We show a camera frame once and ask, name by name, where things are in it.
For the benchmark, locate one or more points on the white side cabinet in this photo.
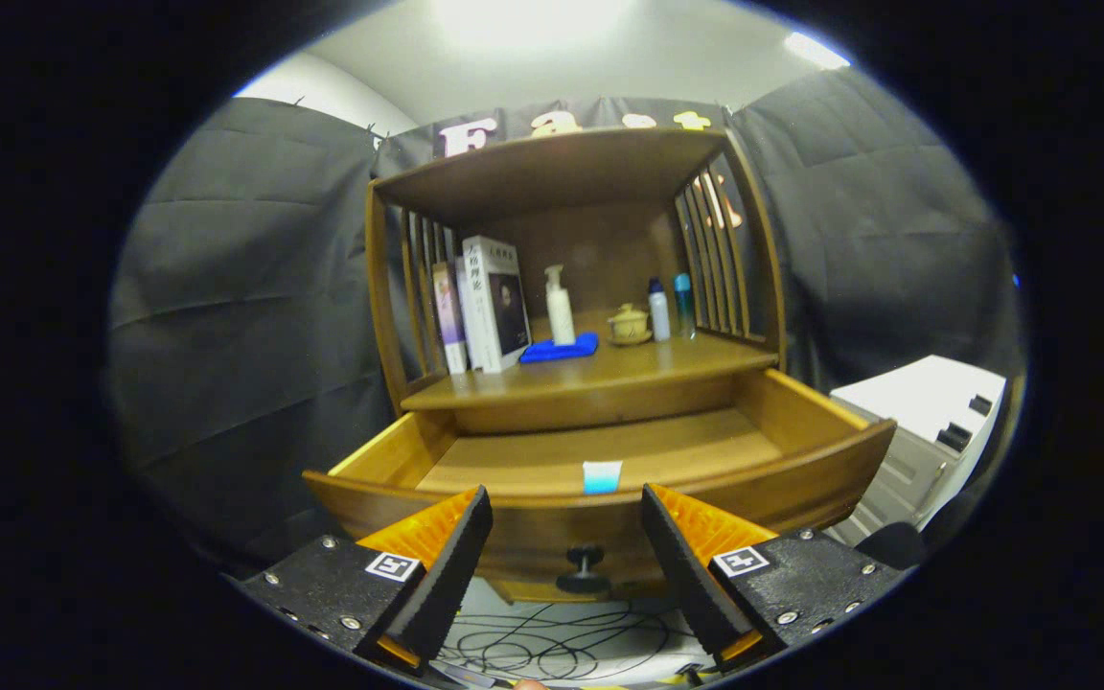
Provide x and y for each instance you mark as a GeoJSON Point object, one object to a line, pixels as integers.
{"type": "Point", "coordinates": [916, 402]}

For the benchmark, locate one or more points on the white pump bottle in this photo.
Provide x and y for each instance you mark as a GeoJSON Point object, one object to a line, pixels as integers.
{"type": "Point", "coordinates": [561, 311]}

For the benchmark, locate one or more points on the black backdrop cloth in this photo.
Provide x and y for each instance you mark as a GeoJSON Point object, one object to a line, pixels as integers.
{"type": "Point", "coordinates": [245, 287]}

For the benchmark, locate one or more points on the small ceiling light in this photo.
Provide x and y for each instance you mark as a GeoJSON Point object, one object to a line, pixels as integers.
{"type": "Point", "coordinates": [814, 50]}

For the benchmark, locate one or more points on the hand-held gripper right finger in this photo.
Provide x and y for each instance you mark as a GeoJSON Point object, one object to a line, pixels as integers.
{"type": "Point", "coordinates": [686, 565]}

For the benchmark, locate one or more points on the black drawer knob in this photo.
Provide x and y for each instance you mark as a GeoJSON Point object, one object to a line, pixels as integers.
{"type": "Point", "coordinates": [583, 567]}

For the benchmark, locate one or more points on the purple book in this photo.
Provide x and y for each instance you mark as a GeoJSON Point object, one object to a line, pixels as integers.
{"type": "Point", "coordinates": [449, 321]}

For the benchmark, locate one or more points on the brown wooden cabinet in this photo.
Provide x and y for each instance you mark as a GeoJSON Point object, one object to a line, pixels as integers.
{"type": "Point", "coordinates": [600, 240]}

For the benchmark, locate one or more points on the white book with portrait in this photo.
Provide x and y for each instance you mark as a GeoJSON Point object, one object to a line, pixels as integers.
{"type": "Point", "coordinates": [504, 302]}

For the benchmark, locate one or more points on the beige lidded tea cup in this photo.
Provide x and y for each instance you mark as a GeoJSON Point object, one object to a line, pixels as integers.
{"type": "Point", "coordinates": [629, 324]}

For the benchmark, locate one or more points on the large ceiling light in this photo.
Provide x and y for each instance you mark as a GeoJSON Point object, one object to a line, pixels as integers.
{"type": "Point", "coordinates": [533, 19]}

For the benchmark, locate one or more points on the blue tube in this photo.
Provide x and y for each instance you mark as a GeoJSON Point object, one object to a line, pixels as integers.
{"type": "Point", "coordinates": [602, 477]}

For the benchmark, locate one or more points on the wooden countertop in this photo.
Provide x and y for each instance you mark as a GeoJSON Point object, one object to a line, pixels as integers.
{"type": "Point", "coordinates": [609, 369]}

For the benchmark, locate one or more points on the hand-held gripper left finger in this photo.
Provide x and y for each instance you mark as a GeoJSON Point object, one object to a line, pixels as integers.
{"type": "Point", "coordinates": [447, 565]}

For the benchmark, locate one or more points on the blue folded cloth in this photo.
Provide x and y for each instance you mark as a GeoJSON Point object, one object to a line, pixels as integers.
{"type": "Point", "coordinates": [557, 351]}

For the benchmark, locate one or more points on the white bottle with blue cap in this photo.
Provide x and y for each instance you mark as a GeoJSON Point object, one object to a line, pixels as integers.
{"type": "Point", "coordinates": [659, 314]}

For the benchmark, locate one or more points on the thin white book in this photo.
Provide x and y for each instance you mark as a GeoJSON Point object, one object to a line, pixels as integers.
{"type": "Point", "coordinates": [469, 316]}

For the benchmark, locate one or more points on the teal bottle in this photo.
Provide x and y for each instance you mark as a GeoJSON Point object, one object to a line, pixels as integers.
{"type": "Point", "coordinates": [684, 307]}

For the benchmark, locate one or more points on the wooden drawer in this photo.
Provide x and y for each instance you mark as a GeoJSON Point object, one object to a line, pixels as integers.
{"type": "Point", "coordinates": [552, 455]}

